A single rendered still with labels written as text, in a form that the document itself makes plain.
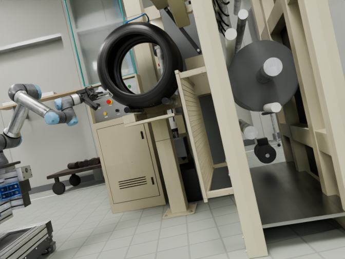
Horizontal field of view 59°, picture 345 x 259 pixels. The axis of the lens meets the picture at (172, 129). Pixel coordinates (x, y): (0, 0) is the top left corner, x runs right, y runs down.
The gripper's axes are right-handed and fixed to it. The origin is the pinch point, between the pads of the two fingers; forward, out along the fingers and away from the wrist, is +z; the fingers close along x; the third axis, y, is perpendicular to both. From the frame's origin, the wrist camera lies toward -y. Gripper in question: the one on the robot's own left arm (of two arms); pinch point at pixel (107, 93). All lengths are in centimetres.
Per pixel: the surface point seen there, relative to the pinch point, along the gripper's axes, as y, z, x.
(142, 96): -15.5, 16.8, -12.2
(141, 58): 25, 44, 9
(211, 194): -94, 7, -45
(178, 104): -23, 53, 9
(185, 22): 23, 70, -29
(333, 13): 74, 523, 102
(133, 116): -22.3, 9.7, 0.8
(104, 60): 18.8, 5.3, -10.6
